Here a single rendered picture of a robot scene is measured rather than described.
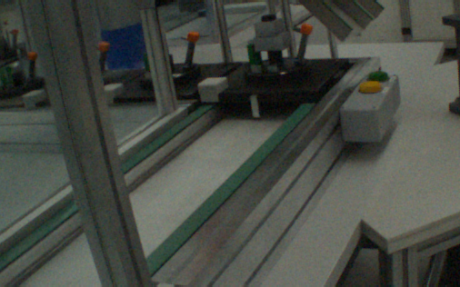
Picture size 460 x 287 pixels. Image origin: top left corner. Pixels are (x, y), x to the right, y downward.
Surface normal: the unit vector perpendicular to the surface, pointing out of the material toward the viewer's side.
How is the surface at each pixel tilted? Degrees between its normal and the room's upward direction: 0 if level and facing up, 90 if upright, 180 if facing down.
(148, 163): 90
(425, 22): 90
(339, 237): 0
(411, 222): 0
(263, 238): 90
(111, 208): 90
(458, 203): 0
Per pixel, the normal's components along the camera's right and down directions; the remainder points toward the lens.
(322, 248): -0.16, -0.93
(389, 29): -0.46, 0.37
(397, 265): 0.29, 0.29
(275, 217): 0.89, 0.01
